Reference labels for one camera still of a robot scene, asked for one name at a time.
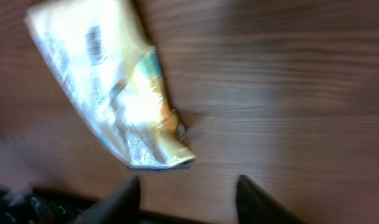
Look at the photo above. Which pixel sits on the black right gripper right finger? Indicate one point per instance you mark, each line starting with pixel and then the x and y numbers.
pixel 255 206

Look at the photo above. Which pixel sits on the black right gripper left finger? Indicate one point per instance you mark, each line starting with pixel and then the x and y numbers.
pixel 121 206

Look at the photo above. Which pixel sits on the yellow snack packet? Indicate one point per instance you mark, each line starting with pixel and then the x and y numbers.
pixel 101 57

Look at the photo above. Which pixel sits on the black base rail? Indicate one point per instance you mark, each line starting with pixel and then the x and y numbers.
pixel 50 206

